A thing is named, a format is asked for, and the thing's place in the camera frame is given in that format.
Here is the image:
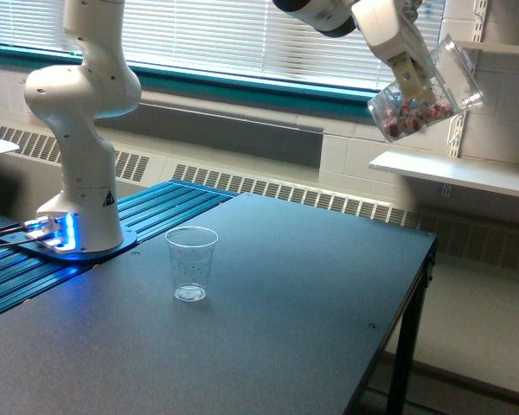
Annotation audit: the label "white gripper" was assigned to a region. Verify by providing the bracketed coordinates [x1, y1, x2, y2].
[351, 0, 436, 99]

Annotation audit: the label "red white candies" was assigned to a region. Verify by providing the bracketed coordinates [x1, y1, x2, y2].
[382, 101, 454, 142]

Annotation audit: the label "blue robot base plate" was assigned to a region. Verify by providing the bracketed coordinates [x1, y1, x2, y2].
[16, 226, 138, 264]

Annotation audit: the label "clear plastic cup on table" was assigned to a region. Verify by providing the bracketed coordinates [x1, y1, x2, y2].
[165, 226, 218, 303]

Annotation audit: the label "black table leg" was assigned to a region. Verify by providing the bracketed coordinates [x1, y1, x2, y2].
[385, 254, 435, 414]

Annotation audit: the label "white window blinds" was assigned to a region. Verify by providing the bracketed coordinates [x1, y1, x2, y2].
[0, 0, 446, 92]

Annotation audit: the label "white shelf rail bracket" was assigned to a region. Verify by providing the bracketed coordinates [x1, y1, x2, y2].
[447, 0, 488, 158]

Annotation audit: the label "white wall shelf upper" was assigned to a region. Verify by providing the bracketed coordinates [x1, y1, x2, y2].
[454, 41, 519, 54]

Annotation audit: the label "white wall shelf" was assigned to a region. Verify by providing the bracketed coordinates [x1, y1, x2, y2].
[369, 150, 519, 197]
[454, 41, 519, 54]

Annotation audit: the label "black cables at base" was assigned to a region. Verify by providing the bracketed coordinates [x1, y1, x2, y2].
[0, 220, 38, 248]

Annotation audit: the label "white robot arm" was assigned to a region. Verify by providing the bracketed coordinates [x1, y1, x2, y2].
[24, 1, 436, 256]

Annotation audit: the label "blue aluminium rail bed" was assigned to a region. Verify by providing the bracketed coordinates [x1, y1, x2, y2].
[0, 181, 234, 314]

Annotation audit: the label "baseboard radiator heater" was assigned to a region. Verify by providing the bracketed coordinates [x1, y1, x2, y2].
[0, 125, 519, 271]

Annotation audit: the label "white wall shelf lower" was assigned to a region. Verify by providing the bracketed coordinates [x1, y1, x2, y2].
[369, 150, 519, 197]

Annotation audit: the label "clear plastic cup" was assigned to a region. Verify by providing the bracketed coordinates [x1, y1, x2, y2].
[368, 36, 486, 143]
[165, 226, 218, 303]

